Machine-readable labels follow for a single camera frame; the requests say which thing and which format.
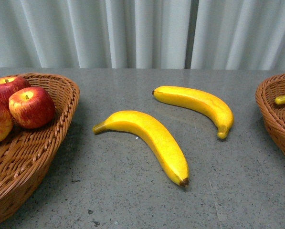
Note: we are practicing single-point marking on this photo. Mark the wicker basket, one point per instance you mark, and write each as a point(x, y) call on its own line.
point(26, 155)
point(273, 114)

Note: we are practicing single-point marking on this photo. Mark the yellow banana back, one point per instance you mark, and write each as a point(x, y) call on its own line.
point(203, 102)

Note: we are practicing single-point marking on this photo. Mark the red apple in basket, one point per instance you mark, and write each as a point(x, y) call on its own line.
point(10, 85)
point(32, 107)

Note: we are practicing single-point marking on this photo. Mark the large yellow banana front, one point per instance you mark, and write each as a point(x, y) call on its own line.
point(157, 137)

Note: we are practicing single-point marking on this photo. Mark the right wicker basket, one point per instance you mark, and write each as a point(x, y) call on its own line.
point(273, 114)

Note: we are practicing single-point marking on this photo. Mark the red apple front in basket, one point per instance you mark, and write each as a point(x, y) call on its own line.
point(32, 107)

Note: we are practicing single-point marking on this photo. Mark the white pleated curtain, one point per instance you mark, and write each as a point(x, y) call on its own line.
point(166, 34)

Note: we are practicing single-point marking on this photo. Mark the red apple back in basket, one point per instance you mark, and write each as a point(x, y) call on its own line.
point(10, 85)

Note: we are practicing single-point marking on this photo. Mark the left wicker basket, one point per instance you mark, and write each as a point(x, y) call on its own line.
point(26, 155)

